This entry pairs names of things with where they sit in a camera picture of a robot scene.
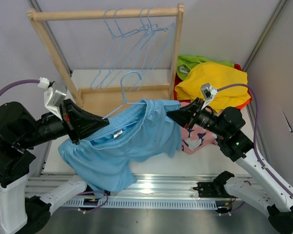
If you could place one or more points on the blue hanger of green shorts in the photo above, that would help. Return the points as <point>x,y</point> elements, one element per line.
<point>162,41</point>

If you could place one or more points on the wooden clothes rack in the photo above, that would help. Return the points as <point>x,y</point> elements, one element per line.
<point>39,21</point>

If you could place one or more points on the slotted cable duct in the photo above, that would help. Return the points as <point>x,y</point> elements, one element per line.
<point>192,204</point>

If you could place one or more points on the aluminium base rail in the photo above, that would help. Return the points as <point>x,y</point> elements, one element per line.
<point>148,186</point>

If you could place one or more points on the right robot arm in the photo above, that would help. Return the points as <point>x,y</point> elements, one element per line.
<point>275,198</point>

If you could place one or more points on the green shorts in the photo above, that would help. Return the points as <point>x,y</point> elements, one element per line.
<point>185,63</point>

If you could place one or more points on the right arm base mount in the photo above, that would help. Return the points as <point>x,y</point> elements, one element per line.
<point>210,190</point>

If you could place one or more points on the yellow shorts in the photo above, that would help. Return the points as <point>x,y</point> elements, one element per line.
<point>215,83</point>

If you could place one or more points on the pink patterned shorts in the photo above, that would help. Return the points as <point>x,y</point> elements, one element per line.
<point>196,138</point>

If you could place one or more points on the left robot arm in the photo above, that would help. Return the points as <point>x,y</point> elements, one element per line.
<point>19,134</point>

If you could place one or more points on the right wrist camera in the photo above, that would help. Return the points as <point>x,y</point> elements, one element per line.
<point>209,92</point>

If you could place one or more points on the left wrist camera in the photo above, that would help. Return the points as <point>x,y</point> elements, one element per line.
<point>53,96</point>

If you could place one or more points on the blue hanger of yellow shorts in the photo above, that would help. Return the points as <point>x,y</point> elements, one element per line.
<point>142,66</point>

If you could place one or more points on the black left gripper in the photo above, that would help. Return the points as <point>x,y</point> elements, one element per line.
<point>80,122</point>

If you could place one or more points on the light blue shorts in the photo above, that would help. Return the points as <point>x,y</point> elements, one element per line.
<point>139,132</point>

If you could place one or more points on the orange shorts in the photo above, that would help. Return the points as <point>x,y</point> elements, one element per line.
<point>244,102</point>

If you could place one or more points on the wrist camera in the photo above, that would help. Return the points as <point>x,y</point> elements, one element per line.
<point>209,92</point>
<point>53,96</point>

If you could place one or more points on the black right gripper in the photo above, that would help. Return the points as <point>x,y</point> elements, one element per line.
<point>185,115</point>

